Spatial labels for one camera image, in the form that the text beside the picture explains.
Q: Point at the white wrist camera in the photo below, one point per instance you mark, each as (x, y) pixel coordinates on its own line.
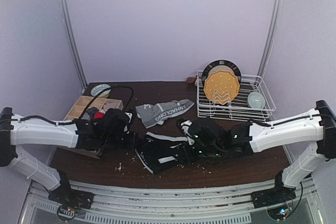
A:
(131, 115)
(184, 126)

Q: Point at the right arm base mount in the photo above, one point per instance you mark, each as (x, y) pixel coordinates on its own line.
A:
(278, 194)

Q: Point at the pale green glass bowl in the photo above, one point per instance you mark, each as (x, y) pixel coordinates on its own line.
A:
(256, 100)

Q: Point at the aluminium corner post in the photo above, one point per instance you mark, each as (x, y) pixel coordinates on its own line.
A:
(274, 19)
(72, 43)

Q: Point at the dark striped rolled underwear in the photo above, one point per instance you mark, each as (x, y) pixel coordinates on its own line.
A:
(90, 113)

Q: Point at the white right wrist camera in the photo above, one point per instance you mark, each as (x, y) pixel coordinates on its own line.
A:
(184, 126)

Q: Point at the yellow scalloped plate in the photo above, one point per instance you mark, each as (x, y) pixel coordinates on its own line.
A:
(221, 87)

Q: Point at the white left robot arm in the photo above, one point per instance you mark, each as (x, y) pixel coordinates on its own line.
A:
(19, 130)

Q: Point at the blue yellow patterned bowl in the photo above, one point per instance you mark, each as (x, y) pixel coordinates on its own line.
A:
(103, 90)

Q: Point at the red rolled underwear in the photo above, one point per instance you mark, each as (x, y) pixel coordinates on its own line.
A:
(98, 115)

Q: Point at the aluminium rail front frame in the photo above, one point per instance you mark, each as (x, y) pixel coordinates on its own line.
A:
(229, 204)

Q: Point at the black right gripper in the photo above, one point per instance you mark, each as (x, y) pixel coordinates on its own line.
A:
(185, 156)

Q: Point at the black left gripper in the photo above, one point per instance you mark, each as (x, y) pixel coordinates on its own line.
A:
(130, 137)

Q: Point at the wooden compartment organizer box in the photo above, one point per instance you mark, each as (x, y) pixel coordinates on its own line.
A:
(79, 107)

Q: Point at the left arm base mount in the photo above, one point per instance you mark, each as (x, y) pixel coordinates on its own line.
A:
(71, 201)

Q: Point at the black rimmed plate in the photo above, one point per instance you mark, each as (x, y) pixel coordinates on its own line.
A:
(224, 65)

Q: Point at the black underwear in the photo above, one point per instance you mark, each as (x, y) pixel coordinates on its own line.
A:
(160, 152)

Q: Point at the pink beige rolled underwear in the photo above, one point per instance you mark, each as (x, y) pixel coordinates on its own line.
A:
(108, 106)

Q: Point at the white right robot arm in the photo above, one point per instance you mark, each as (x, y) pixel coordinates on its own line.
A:
(317, 126)

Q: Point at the white wire dish rack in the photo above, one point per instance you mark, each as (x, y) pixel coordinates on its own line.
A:
(238, 109)

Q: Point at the brown cloth item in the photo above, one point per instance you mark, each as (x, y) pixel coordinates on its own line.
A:
(191, 80)

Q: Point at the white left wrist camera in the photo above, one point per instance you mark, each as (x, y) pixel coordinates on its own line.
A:
(131, 115)

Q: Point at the right aluminium corner post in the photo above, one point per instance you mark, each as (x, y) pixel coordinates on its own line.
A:
(274, 19)

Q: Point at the left aluminium corner post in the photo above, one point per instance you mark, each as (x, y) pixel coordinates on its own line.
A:
(72, 43)

